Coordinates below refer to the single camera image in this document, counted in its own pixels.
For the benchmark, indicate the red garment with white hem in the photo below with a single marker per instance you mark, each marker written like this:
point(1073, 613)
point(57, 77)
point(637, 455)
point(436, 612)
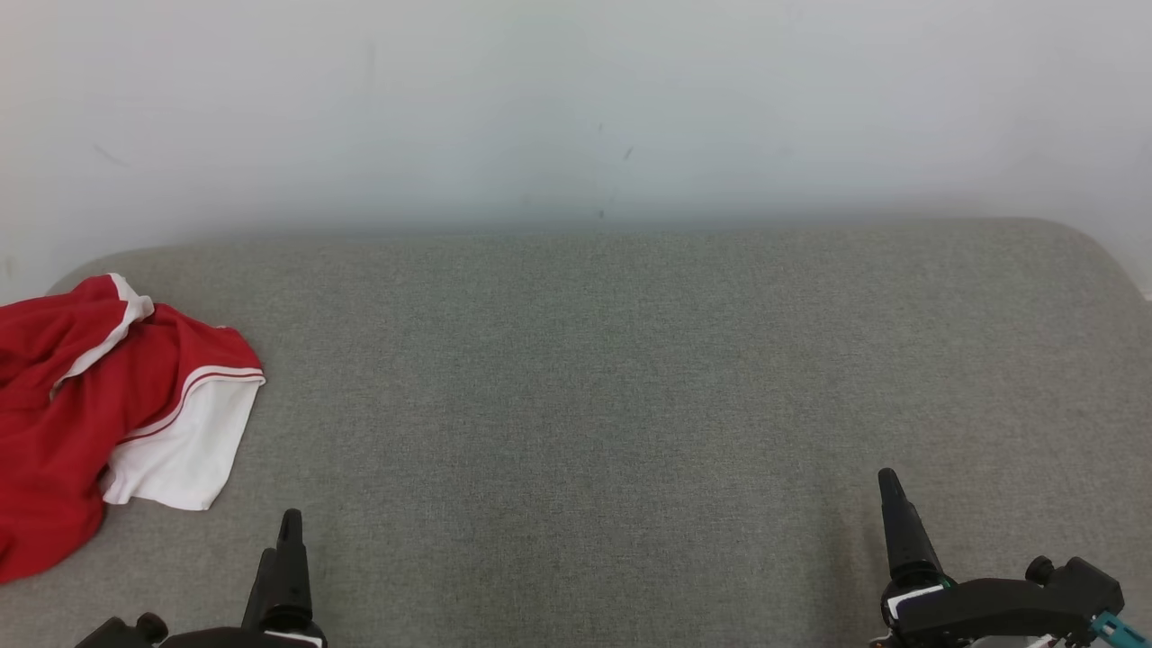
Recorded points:
point(54, 328)

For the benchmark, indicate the red shirt with white sleeves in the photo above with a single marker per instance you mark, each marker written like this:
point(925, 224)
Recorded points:
point(180, 450)

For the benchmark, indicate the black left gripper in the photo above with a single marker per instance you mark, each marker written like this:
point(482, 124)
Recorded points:
point(225, 639)

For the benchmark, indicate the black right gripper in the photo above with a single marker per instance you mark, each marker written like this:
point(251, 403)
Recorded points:
point(999, 610)

